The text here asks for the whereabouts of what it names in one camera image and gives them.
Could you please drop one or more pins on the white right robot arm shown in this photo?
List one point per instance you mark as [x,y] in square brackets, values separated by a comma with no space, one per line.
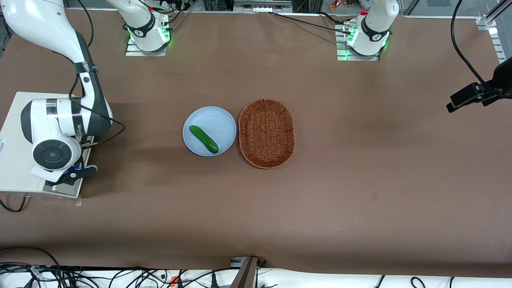
[40,24]

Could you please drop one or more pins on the white toaster oven body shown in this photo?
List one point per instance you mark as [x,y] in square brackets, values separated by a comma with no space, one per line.
[16,132]

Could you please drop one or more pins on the green cucumber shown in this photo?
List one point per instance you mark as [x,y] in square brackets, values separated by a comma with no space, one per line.
[204,139]

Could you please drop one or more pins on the light blue plate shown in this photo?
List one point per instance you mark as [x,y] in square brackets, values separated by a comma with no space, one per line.
[216,124]

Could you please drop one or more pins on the brown wicker basket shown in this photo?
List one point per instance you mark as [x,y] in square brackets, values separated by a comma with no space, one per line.
[267,134]

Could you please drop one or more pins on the white table edge padding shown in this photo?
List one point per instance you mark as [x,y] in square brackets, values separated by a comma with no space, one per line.
[320,280]

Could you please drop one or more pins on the round-ended wrist camera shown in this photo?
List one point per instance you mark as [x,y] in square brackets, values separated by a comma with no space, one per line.
[78,174]

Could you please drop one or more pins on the aluminium bracket post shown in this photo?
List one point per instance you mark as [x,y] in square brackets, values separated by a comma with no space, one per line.
[246,276]

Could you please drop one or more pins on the black rounded camera mount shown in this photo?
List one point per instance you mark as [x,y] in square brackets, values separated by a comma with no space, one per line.
[504,78]

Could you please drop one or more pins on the aluminium frame profile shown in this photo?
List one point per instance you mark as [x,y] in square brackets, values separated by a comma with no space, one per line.
[496,36]

